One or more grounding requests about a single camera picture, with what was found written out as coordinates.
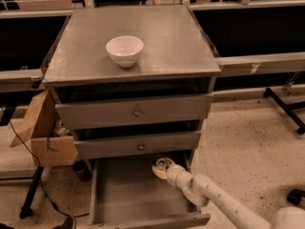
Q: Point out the black stand leg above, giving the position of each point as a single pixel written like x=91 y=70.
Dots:
x=289 y=109
x=26 y=208

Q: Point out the grey drawer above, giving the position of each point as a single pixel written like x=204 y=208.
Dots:
x=126 y=194
x=134 y=111
x=137 y=145

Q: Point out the grey railing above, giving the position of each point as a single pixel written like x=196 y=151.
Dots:
x=262 y=64
x=19 y=81

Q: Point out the dark can on floor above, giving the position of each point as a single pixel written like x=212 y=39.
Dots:
x=82 y=170

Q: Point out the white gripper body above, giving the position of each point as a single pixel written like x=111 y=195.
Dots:
x=173 y=173

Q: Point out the black stand leg right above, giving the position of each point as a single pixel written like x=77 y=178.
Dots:
x=289 y=109

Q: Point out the grey bottom drawer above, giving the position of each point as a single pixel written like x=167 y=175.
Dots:
x=126 y=194

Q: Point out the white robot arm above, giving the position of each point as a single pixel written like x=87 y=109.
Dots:
x=199 y=189

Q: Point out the black caster wheel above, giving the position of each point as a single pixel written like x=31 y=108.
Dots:
x=295 y=196

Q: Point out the brown cardboard box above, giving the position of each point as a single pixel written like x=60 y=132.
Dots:
x=38 y=128

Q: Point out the white ceramic bowl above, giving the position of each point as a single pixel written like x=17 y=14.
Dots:
x=125 y=50

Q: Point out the green soda can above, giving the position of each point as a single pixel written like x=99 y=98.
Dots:
x=161 y=163

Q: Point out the grey railing left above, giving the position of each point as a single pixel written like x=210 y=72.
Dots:
x=19 y=81

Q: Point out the grey top drawer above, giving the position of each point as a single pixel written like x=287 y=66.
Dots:
x=134 y=111

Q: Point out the grey railing right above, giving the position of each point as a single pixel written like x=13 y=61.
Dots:
x=262 y=64

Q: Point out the grey middle drawer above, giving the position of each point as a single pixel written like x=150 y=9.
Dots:
x=137 y=145

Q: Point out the black stand leg left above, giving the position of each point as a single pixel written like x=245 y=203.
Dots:
x=26 y=208

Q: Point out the grey drawer cabinet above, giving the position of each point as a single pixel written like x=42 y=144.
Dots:
x=176 y=60

